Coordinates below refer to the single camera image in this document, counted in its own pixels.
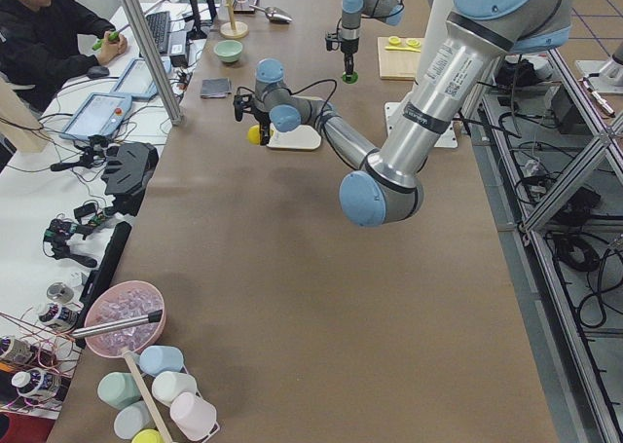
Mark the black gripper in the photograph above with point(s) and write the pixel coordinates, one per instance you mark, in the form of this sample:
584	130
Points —
348	50
263	120

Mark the yellow lemon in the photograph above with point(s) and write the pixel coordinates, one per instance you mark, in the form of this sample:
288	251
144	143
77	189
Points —
254	135

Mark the green lemon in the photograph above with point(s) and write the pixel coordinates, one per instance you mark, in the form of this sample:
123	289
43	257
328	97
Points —
350	78

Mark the third robot base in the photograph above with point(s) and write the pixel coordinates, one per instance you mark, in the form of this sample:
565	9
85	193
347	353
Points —
604	76

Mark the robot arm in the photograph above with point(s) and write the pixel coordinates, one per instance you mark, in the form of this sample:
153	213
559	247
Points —
383	186
387	11

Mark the white rabbit tray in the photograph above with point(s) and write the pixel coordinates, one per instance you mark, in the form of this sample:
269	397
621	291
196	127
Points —
302	138

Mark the yellow plastic knife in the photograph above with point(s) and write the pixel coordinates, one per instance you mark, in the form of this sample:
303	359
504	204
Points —
401	49

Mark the wooden board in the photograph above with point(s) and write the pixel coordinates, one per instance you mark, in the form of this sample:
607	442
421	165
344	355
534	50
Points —
397	65

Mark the lemon slice one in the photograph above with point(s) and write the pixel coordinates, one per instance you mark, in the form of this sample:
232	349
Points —
394	40

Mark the grey folded cloth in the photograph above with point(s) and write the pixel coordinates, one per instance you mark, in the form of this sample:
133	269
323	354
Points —
215	88

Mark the pale green bowl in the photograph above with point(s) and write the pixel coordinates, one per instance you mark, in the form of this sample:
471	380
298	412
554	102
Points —
228	51

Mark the wooden stand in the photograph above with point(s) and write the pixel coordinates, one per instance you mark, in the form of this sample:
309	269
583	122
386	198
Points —
229	26

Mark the white mounting plate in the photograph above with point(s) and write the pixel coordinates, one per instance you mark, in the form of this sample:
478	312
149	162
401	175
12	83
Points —
445	131

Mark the far teach pendant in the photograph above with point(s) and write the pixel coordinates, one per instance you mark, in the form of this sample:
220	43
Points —
136	81

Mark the teach pendant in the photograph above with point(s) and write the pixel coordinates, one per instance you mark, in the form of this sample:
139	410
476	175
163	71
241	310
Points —
101	114
136	81

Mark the black headset device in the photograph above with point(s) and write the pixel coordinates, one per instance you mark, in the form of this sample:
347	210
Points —
129	167

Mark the black keyboard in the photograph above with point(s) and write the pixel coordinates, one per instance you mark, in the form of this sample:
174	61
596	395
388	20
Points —
159	24

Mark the near teach pendant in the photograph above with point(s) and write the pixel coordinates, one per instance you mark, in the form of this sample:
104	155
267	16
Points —
101	114

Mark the pink ribbed bowl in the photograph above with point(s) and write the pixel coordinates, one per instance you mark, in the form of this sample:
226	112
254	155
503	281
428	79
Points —
125	300

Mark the seated person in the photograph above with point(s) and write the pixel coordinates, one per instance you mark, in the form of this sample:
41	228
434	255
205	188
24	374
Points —
45	43

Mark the blue cup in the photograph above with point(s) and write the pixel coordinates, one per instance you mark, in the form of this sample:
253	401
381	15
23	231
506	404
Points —
157	359

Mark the white cup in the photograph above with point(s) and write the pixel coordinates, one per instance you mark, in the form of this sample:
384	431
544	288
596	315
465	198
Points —
168	385

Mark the pink cup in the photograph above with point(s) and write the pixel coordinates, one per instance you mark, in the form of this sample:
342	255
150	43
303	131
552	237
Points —
194	416

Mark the green cup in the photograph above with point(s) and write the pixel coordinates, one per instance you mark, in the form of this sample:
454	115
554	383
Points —
118	390

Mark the grey cup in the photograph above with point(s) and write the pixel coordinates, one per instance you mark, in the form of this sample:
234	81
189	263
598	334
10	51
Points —
132	420

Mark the yellow cup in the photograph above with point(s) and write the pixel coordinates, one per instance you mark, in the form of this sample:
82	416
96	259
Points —
147	435

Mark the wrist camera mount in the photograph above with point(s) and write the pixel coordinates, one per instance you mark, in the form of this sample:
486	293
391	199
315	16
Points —
332	41
243	103

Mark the aluminium frame post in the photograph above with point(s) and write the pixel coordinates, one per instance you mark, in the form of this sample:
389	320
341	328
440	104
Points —
147	47

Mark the wooden cup rack handle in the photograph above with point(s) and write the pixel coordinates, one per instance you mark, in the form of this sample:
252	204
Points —
129	358

